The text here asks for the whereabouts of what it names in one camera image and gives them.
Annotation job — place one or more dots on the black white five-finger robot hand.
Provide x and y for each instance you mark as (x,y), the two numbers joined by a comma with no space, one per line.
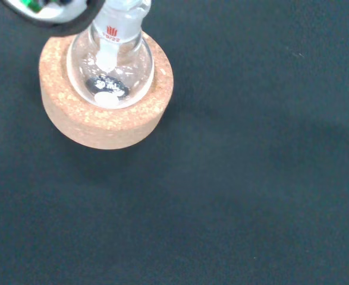
(49,15)

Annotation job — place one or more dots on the clear round-bottom flask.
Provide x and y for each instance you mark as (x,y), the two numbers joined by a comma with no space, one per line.
(132,74)

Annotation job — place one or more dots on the black cloth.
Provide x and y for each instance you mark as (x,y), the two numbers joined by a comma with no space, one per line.
(251,178)

